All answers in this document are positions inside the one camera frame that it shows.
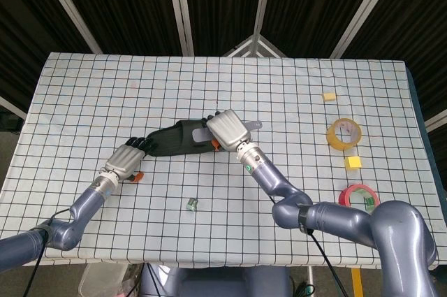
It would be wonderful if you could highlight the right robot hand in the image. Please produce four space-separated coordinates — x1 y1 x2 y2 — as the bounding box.
200 108 254 154

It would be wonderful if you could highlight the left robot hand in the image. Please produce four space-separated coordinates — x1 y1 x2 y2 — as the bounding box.
99 136 154 184

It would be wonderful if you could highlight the purple scrub brush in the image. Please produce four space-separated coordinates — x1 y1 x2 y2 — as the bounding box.
191 120 264 145

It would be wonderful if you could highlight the black rubber slipper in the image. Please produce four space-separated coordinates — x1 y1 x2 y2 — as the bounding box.
144 119 225 158

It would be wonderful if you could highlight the white black-grid tablecloth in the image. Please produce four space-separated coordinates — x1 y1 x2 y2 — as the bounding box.
0 52 437 270

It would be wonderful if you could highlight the white triangular screen foot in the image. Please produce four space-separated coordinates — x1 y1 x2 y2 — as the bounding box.
222 34 288 58

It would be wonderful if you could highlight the yellow clear tape roll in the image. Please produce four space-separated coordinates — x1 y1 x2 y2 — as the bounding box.
325 117 363 151

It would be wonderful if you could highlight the translucent plastic bin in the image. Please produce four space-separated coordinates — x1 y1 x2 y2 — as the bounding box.
79 263 141 297

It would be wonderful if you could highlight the bright yellow sponge block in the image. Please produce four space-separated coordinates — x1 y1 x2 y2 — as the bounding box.
344 156 362 171

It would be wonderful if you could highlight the red tape roll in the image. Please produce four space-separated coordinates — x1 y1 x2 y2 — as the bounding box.
338 183 381 215

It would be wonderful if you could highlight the grey-blue robot torso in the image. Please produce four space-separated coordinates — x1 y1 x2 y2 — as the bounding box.
139 266 293 297

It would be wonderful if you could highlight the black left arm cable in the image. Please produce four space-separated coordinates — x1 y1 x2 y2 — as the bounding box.
31 208 71 297

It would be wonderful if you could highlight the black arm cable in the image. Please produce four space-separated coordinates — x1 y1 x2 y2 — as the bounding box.
31 208 71 297
268 194 347 297

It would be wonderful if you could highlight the white screen frame post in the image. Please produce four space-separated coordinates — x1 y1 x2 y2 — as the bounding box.
164 0 195 57
34 0 103 55
249 0 275 57
330 0 397 59

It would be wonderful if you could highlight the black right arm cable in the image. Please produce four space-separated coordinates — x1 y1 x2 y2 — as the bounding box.
268 194 347 297

